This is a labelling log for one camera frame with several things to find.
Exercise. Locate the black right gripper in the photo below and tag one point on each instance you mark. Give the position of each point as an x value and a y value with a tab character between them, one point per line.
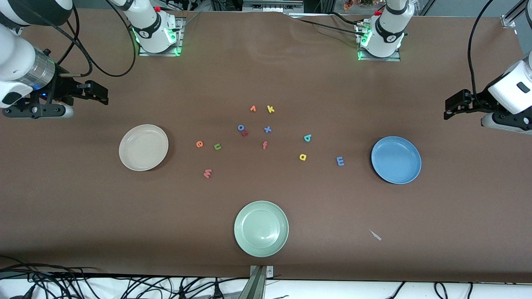
63	88

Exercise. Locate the beige round plate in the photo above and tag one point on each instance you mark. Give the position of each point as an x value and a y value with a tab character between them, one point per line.
143	147

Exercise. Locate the grey metal camera bracket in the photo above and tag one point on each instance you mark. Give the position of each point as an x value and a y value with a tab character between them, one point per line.
257	284

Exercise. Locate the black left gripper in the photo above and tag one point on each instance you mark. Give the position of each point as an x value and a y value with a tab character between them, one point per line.
479	101

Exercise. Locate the blue round plate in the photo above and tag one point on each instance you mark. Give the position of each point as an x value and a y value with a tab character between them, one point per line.
396	160

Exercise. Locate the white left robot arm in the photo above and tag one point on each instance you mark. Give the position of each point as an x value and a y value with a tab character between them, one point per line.
386	29

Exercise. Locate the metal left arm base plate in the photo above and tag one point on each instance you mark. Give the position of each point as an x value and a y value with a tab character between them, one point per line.
378	59

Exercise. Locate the grey metal box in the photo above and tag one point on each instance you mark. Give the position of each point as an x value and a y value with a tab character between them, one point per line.
272	6

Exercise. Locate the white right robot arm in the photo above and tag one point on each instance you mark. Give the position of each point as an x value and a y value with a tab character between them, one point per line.
16	62

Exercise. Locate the orange brown clutter item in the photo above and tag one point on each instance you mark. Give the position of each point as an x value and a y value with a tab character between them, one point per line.
348	4

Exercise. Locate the pink foam letter m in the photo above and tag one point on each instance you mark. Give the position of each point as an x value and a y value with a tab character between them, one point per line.
208	173

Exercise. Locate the pale green round plate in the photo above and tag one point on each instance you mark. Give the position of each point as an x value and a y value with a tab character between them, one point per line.
261	228

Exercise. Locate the blue foam letter m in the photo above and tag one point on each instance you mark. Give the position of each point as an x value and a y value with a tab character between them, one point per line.
340	161

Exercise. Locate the aluminium frame profile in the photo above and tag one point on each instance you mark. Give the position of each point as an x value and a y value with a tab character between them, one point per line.
511	18

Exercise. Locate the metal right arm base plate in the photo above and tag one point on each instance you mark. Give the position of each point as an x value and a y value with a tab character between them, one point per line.
158	54

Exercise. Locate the brown table cover sheet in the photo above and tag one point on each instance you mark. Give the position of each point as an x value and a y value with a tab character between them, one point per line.
316	199

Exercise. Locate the small white paper scrap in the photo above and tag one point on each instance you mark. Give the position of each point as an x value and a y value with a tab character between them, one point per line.
375	235

